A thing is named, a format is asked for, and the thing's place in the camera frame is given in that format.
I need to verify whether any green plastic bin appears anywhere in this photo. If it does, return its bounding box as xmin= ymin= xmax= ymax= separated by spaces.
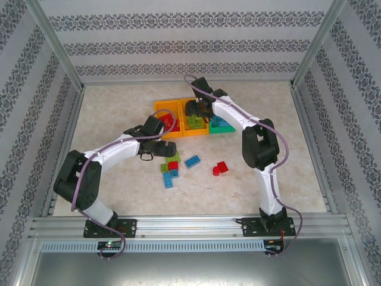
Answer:
xmin=207 ymin=114 xmax=236 ymax=135

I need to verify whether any steel sheet panel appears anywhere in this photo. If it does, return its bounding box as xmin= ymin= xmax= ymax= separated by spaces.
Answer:
xmin=17 ymin=250 xmax=368 ymax=286

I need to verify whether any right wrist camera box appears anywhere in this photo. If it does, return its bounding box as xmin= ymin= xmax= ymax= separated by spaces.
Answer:
xmin=191 ymin=76 xmax=213 ymax=96

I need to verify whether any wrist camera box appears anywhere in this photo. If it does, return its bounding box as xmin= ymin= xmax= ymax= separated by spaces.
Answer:
xmin=191 ymin=76 xmax=213 ymax=96
xmin=144 ymin=115 xmax=167 ymax=136

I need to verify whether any aluminium back rail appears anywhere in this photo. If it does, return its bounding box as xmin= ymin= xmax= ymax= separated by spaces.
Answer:
xmin=79 ymin=79 xmax=295 ymax=88

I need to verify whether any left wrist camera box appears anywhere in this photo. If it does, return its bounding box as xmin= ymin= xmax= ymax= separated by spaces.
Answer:
xmin=144 ymin=115 xmax=167 ymax=136

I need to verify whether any aluminium front rail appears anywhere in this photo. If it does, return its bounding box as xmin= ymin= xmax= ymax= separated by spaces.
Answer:
xmin=28 ymin=216 xmax=349 ymax=239

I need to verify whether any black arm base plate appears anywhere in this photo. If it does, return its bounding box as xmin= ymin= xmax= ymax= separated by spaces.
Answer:
xmin=241 ymin=217 xmax=297 ymax=238
xmin=83 ymin=219 xmax=138 ymax=238

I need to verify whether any aluminium side rail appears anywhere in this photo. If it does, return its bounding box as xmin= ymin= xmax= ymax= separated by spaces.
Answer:
xmin=41 ymin=88 xmax=87 ymax=217
xmin=289 ymin=83 xmax=340 ymax=215

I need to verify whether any slotted grey cable duct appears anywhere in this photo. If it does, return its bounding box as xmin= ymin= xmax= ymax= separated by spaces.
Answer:
xmin=40 ymin=240 xmax=266 ymax=253

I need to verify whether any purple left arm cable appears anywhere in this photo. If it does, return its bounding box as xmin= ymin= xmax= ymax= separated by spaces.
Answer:
xmin=71 ymin=109 xmax=176 ymax=260

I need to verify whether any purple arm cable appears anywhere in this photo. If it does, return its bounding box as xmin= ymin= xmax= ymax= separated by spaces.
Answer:
xmin=183 ymin=74 xmax=304 ymax=257
xmin=71 ymin=109 xmax=176 ymax=260

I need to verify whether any aluminium frame post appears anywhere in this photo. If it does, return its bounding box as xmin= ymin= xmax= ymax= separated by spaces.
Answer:
xmin=23 ymin=0 xmax=86 ymax=92
xmin=289 ymin=0 xmax=348 ymax=89

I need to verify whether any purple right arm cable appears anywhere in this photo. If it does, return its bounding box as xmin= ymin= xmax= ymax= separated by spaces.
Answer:
xmin=183 ymin=74 xmax=304 ymax=257

